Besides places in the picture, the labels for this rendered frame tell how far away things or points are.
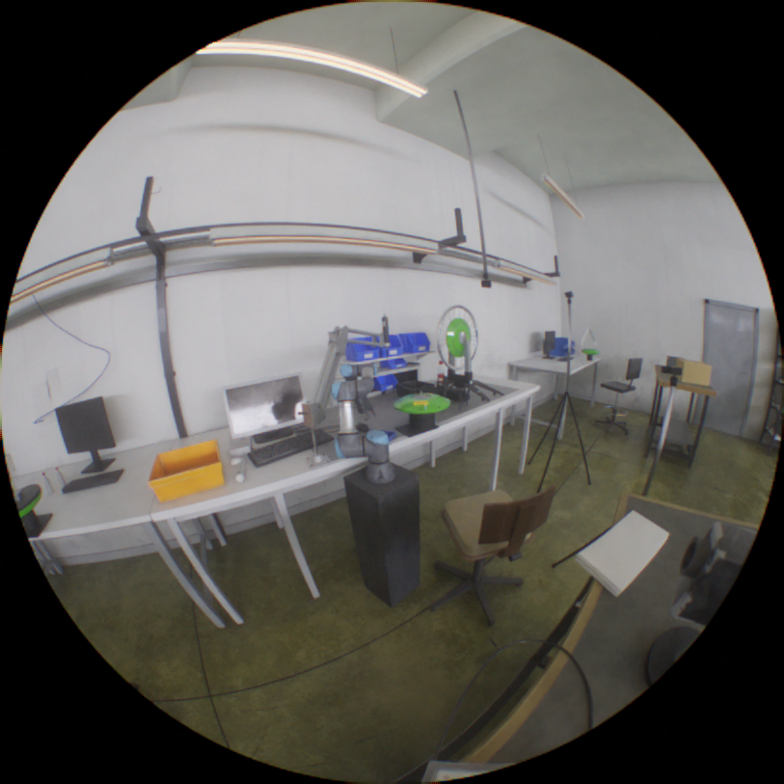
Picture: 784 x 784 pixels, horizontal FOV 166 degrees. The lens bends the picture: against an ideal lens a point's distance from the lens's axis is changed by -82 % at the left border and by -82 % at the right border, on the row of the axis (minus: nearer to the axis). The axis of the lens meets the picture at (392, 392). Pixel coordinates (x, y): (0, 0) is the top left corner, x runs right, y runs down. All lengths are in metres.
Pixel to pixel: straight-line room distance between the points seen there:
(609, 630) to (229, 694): 1.59
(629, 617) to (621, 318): 5.22
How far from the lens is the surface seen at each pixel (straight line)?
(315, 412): 1.15
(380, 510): 1.11
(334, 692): 1.57
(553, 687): 0.56
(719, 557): 0.39
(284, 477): 1.18
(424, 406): 1.36
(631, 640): 0.66
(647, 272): 5.63
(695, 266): 5.72
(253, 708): 1.67
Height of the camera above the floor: 1.49
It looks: 15 degrees down
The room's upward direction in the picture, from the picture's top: 4 degrees counter-clockwise
